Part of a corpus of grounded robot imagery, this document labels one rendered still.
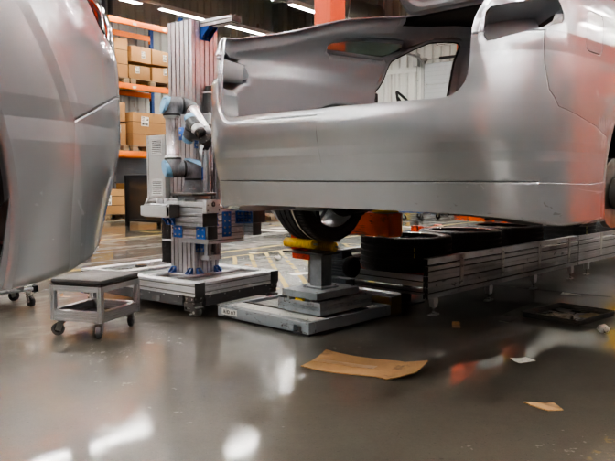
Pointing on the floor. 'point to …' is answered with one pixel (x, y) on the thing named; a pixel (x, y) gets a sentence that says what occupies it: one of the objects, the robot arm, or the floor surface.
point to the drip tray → (583, 315)
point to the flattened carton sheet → (383, 369)
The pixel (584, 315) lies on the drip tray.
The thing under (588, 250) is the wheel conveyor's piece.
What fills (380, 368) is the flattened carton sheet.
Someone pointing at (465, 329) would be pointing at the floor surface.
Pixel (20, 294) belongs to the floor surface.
